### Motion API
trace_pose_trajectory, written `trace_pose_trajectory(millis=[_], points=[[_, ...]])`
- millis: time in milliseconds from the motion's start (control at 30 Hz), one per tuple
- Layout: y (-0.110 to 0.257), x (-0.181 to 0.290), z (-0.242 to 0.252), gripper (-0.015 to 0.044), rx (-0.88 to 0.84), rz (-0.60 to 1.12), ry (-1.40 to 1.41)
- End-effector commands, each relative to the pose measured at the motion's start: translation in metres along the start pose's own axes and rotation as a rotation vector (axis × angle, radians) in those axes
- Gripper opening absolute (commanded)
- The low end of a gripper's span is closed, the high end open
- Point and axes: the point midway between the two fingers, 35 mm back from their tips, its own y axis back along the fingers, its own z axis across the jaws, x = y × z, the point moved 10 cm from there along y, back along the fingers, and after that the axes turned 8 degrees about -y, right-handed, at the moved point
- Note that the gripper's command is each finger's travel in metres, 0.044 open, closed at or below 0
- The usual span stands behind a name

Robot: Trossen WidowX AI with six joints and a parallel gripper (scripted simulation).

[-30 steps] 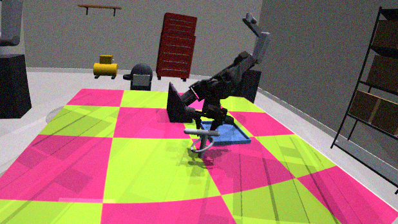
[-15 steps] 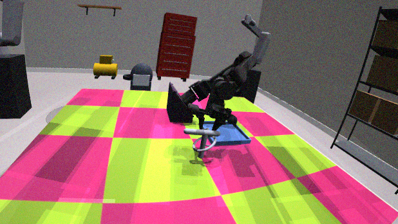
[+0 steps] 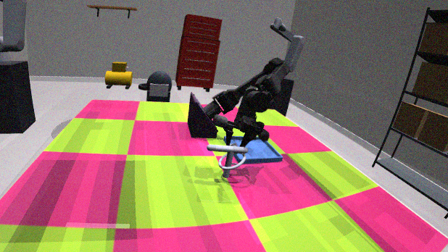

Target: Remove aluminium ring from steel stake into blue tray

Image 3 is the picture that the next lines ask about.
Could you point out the blue tray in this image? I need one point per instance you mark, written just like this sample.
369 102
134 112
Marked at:
259 151

